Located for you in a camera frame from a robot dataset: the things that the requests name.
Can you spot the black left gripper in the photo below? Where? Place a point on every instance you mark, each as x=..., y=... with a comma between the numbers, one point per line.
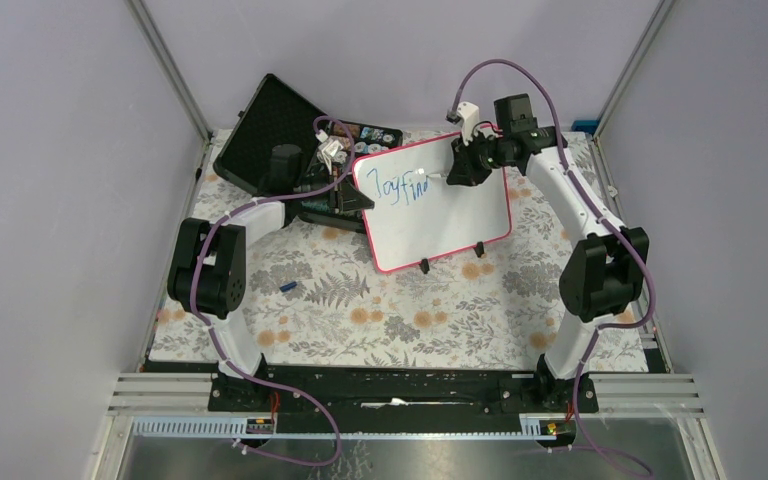
x=345, y=198

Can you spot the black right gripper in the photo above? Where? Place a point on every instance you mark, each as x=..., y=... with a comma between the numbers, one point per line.
x=464, y=171

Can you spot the pink framed whiteboard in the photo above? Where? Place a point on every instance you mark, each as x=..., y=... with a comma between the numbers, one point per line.
x=416, y=217

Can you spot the blue marker cap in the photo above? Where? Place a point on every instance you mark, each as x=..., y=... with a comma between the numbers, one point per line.
x=287, y=287

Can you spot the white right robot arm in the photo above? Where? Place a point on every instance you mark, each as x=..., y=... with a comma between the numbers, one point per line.
x=604, y=273

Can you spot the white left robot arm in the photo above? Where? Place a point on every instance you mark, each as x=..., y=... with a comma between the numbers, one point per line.
x=208, y=271

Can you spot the black poker chip case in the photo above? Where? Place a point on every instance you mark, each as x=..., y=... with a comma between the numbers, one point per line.
x=273, y=142

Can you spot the floral tablecloth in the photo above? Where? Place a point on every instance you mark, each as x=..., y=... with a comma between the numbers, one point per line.
x=501, y=311

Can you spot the blue clamp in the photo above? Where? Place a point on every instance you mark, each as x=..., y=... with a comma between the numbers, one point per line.
x=585, y=126

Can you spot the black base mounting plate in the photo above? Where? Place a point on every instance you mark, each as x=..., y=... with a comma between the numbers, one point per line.
x=354, y=400

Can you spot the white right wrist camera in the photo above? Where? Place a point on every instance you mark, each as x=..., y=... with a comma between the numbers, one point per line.
x=467, y=115

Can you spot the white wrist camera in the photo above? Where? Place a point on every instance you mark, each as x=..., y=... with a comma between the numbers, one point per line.
x=467, y=115
x=331, y=151

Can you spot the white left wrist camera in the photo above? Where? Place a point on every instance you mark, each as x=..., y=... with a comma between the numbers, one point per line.
x=331, y=151

